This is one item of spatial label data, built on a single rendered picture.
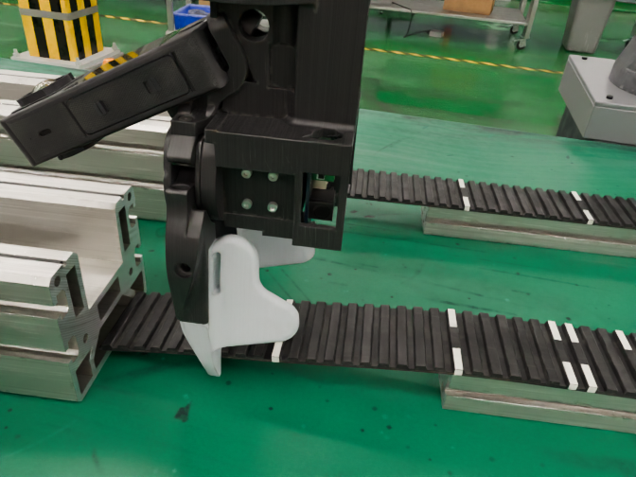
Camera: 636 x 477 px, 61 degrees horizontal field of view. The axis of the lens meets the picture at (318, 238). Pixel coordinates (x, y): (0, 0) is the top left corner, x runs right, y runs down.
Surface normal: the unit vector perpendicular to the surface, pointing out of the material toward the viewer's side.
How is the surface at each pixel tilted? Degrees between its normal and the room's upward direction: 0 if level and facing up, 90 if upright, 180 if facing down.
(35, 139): 92
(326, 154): 90
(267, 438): 0
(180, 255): 80
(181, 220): 68
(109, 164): 90
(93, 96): 92
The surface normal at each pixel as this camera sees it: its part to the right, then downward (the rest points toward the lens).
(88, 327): 0.99, 0.11
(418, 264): 0.07, -0.84
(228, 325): -0.11, 0.39
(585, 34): -0.25, 0.56
